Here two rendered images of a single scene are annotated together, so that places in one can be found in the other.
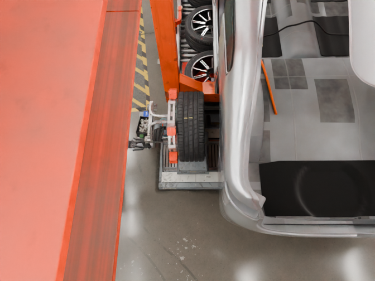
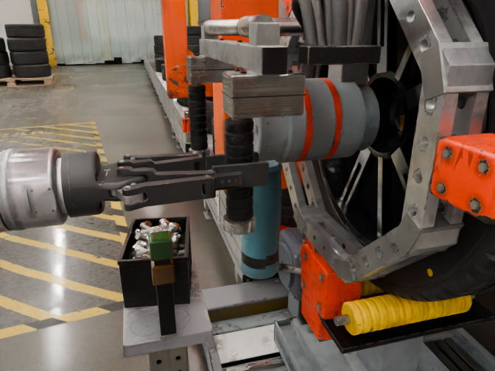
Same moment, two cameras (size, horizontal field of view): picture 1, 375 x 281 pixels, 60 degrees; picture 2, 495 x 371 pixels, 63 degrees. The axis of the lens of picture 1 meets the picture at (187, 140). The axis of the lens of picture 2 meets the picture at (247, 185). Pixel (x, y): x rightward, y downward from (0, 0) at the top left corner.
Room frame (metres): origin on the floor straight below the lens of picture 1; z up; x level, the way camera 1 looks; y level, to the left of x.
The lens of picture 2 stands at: (0.88, 0.52, 1.00)
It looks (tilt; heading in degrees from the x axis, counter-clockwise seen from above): 21 degrees down; 340
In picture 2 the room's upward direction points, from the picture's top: straight up
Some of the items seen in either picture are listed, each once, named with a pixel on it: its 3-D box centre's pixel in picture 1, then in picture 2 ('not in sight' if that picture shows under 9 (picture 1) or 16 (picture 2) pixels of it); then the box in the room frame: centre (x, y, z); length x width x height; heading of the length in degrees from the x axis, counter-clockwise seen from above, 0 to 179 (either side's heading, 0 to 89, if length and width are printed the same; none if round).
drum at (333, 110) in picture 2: (166, 126); (306, 120); (1.50, 0.19, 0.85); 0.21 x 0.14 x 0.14; 86
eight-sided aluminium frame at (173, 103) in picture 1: (173, 126); (343, 118); (1.50, 0.12, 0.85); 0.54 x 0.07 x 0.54; 176
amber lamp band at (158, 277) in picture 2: not in sight; (163, 269); (1.53, 0.46, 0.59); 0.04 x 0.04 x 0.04; 86
